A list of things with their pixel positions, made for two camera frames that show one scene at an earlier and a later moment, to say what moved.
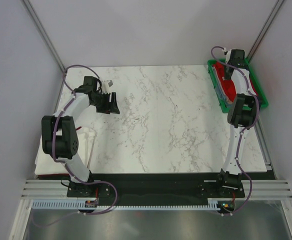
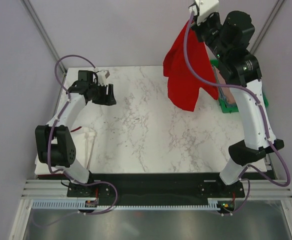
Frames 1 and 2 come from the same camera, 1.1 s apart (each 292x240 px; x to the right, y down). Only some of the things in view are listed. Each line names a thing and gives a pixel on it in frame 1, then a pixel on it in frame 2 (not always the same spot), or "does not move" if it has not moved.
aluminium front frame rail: x=253 y=189 does not move
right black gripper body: x=226 y=74 -> x=210 y=29
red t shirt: x=229 y=85 -> x=183 y=85
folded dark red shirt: x=54 y=176 does not move
